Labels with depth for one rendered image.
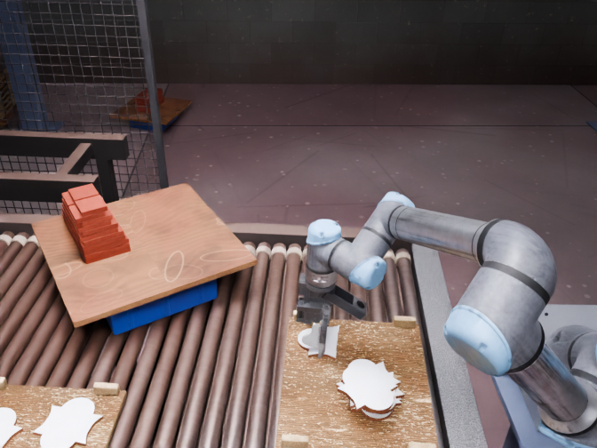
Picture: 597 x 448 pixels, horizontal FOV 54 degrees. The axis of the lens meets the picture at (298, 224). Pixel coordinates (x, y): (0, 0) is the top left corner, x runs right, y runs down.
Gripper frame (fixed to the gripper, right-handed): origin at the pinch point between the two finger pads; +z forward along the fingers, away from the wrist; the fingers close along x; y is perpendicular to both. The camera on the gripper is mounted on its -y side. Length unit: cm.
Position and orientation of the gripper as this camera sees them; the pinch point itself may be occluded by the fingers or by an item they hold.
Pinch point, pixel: (324, 340)
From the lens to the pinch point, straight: 153.0
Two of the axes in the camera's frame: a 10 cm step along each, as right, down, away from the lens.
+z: -0.4, 8.3, 5.5
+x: -1.4, 5.5, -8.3
